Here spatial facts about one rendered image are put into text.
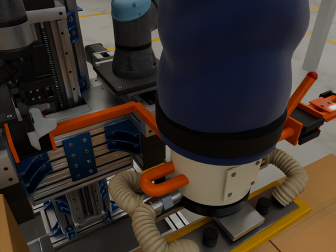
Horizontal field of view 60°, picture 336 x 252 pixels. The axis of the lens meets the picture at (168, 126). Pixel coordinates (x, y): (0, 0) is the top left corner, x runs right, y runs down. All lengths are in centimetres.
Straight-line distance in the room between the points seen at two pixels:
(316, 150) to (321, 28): 160
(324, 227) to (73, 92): 100
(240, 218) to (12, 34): 53
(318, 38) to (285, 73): 328
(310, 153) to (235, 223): 191
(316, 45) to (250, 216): 323
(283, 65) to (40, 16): 67
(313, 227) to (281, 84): 86
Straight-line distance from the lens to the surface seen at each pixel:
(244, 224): 60
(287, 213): 68
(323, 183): 140
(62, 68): 98
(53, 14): 91
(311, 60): 379
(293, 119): 71
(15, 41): 58
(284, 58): 43
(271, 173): 218
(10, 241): 67
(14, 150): 67
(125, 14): 89
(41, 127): 65
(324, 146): 259
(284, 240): 115
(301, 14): 40
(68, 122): 70
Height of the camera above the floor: 145
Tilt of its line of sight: 35 degrees down
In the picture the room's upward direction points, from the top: straight up
